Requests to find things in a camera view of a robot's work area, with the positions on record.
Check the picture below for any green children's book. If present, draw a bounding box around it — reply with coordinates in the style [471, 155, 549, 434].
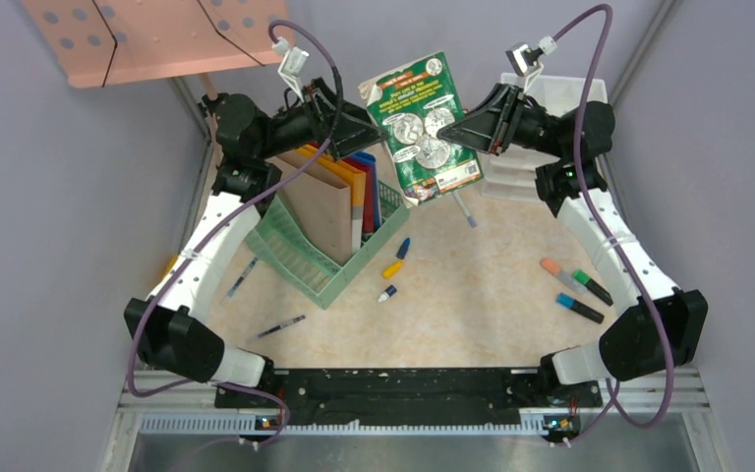
[358, 51, 484, 207]

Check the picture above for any beige pressure file folder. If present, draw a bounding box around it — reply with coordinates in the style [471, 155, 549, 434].
[268, 150, 353, 266]

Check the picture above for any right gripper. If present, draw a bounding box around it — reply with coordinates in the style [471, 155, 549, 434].
[436, 84, 567, 159]

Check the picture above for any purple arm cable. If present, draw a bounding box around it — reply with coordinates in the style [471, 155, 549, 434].
[126, 19, 346, 450]
[550, 3, 676, 447]

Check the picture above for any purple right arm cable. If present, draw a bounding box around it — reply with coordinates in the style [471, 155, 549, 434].
[550, 3, 676, 447]

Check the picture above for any green file rack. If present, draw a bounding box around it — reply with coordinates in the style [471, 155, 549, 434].
[244, 179, 411, 312]

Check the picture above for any teal capped marker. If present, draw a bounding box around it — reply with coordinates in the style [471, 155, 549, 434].
[555, 292, 605, 325]

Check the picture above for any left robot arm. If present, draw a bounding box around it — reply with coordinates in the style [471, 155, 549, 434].
[124, 77, 386, 407]

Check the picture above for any pink perforated lamp panel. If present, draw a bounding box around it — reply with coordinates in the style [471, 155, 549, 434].
[22, 0, 290, 89]

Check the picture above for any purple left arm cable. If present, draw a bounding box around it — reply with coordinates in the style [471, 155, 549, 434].
[126, 19, 346, 450]

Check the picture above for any lavender capped marker pen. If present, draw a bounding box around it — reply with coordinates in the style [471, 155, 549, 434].
[452, 192, 478, 228]

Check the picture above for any yellow dropper bottle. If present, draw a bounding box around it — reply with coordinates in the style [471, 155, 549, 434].
[381, 260, 403, 279]

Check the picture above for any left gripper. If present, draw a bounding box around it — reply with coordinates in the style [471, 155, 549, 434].
[256, 76, 388, 160]

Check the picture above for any blue plastic folder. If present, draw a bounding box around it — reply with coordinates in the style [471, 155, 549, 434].
[353, 151, 381, 234]

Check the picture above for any orange capped highlighter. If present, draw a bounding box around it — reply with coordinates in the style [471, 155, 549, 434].
[540, 258, 588, 295]

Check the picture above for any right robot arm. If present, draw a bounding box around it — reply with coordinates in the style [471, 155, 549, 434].
[436, 84, 709, 405]

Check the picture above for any pink lamp stand pole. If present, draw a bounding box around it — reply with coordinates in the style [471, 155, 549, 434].
[198, 73, 219, 100]

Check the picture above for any orange file folder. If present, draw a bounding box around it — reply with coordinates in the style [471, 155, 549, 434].
[308, 153, 365, 253]

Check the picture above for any green capped highlighter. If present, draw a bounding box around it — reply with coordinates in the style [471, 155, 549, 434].
[572, 269, 613, 307]

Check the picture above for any clear plastic drawer unit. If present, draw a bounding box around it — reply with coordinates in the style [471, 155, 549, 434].
[480, 75, 585, 202]

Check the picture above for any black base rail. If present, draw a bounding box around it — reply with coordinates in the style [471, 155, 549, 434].
[214, 368, 604, 435]

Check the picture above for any red translucent file folder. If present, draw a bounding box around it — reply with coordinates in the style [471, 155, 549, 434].
[344, 155, 372, 238]

